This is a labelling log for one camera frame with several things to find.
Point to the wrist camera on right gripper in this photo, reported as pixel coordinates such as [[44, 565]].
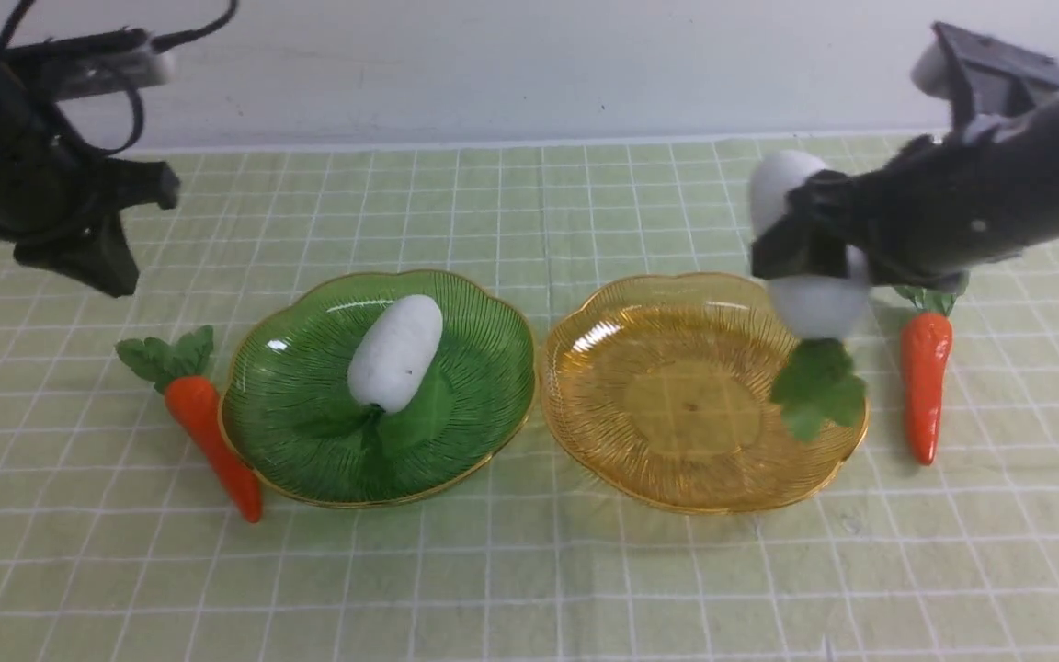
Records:
[[981, 76]]

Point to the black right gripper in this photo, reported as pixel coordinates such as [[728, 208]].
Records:
[[923, 219]]

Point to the green checkered tablecloth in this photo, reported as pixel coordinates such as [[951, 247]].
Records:
[[116, 543]]

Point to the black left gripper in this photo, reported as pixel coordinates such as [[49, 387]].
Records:
[[61, 198]]

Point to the green glass plate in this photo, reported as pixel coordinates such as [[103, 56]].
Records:
[[292, 367]]

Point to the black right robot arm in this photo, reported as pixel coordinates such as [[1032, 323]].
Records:
[[1029, 147]]

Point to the amber glass plate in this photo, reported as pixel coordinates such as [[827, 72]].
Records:
[[660, 386]]

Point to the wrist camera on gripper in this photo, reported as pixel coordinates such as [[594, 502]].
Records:
[[99, 64], [981, 76]]

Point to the white radish with leaves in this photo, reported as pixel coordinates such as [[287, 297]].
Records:
[[819, 383], [399, 397]]

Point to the orange carrot with leaves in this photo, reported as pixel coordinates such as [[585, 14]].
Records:
[[926, 343], [178, 372]]

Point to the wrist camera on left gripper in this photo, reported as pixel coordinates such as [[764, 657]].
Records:
[[99, 64]]

